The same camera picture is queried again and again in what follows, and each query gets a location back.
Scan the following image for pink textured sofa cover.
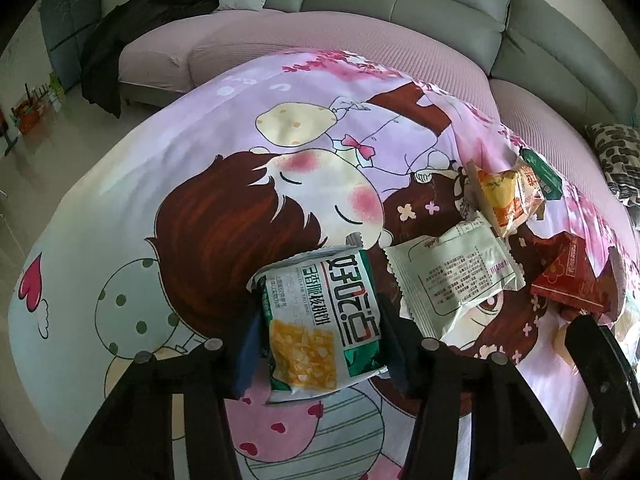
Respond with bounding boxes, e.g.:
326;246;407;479
119;9;640;231

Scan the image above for white printed snack packet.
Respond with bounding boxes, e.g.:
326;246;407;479
385;212;526;341

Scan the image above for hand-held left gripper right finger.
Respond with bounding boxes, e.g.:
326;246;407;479
372;292;571;480

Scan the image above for black white patterned pillow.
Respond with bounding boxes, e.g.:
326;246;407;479
585;122;640;206

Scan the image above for small green snack packet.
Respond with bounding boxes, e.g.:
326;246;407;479
520;147;566;198

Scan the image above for red triangular snack packet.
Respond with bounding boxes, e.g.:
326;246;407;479
530;232;628;318

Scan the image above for black cloth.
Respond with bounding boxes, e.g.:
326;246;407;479
80;0;221;118

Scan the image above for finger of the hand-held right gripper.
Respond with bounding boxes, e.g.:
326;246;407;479
565;312;640;466

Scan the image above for blue grey cabinet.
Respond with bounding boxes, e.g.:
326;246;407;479
39;0;103;96

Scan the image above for printed cartoon blanket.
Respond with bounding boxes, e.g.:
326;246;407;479
12;49;640;480

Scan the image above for orange label bread packet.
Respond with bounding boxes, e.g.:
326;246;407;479
467;160;548;238

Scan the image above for green white corn snack packet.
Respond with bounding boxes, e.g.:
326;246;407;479
248;245;391;405

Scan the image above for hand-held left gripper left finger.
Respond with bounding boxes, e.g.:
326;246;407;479
62;310;266;480

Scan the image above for orange basket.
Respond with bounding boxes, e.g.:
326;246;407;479
12;92;51;131

